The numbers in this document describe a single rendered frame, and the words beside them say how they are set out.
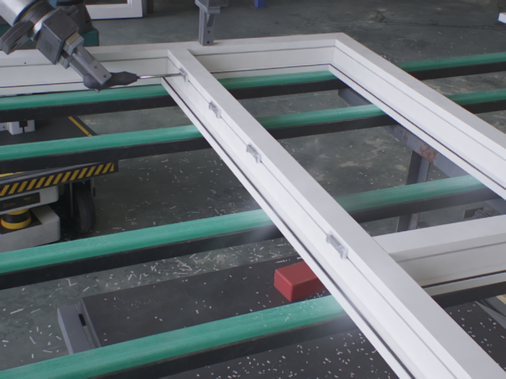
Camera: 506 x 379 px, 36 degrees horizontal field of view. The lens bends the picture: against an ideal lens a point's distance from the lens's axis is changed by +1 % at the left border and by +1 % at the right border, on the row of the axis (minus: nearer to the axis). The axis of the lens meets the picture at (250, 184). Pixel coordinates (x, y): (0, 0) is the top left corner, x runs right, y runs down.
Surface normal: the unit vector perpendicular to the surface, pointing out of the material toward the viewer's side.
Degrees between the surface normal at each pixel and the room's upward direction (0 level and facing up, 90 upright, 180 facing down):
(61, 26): 51
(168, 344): 0
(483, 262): 90
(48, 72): 90
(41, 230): 90
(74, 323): 0
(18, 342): 0
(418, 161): 90
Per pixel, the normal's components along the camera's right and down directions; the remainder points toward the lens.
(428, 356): -0.92, 0.12
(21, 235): 0.57, 0.43
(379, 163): 0.07, -0.88
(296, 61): 0.38, 0.47
